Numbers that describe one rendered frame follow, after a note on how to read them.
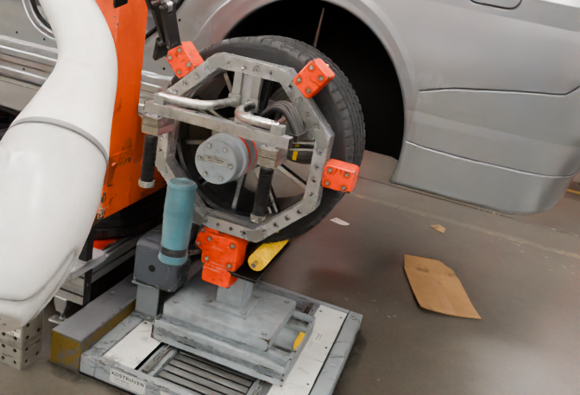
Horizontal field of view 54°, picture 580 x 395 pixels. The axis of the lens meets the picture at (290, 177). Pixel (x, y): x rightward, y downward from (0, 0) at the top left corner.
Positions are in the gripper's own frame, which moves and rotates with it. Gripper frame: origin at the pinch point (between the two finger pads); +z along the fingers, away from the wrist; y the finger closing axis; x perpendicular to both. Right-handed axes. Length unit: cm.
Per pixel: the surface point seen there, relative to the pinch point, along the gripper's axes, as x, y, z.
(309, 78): -45, -19, 29
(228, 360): 3, -70, 100
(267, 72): -39, -9, 35
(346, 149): -48, -40, 42
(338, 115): -51, -31, 37
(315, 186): -35, -43, 46
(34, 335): 47, -24, 114
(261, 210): -13, -40, 37
